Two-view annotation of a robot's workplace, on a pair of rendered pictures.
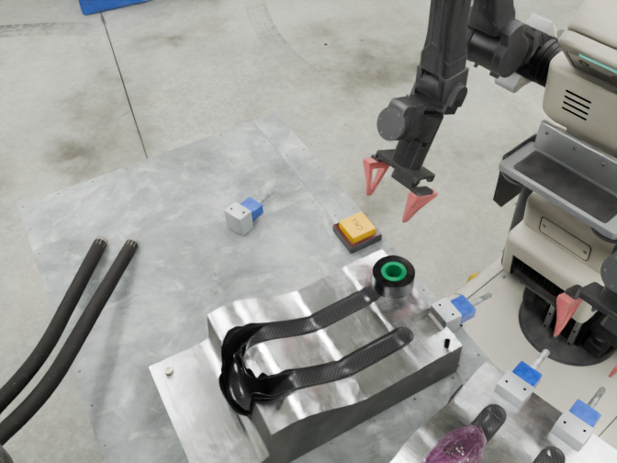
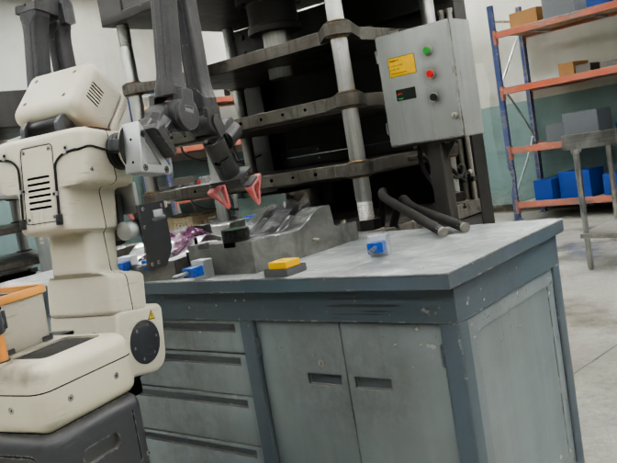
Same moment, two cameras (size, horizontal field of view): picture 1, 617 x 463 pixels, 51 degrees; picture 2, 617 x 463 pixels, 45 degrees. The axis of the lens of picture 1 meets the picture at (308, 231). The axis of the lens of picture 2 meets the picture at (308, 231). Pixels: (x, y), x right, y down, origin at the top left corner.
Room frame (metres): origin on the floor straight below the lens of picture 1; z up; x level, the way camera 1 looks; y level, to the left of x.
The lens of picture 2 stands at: (2.74, -0.83, 1.10)
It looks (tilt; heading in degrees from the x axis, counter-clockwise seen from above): 6 degrees down; 156
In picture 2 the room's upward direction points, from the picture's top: 9 degrees counter-clockwise
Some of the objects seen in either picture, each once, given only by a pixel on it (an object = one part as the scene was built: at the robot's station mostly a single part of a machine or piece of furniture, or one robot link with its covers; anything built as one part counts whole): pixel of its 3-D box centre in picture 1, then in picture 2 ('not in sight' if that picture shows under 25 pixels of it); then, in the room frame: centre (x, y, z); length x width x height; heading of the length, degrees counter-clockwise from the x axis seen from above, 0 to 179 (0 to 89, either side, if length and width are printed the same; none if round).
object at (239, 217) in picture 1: (253, 207); (375, 247); (1.04, 0.12, 0.83); 0.13 x 0.05 x 0.05; 137
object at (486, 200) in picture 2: not in sight; (361, 185); (-0.51, 0.97, 0.90); 1.31 x 0.16 x 1.80; 26
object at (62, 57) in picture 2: not in sight; (67, 82); (0.59, -0.50, 1.40); 0.11 x 0.06 x 0.43; 37
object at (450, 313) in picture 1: (464, 308); (190, 272); (0.73, -0.30, 0.83); 0.13 x 0.05 x 0.05; 116
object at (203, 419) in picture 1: (303, 358); (275, 234); (0.61, 0.02, 0.87); 0.50 x 0.26 x 0.14; 116
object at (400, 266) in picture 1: (393, 276); (235, 234); (0.75, -0.16, 0.91); 0.08 x 0.08 x 0.04
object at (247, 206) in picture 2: not in sight; (301, 207); (-0.23, 0.50, 0.87); 0.50 x 0.27 x 0.17; 116
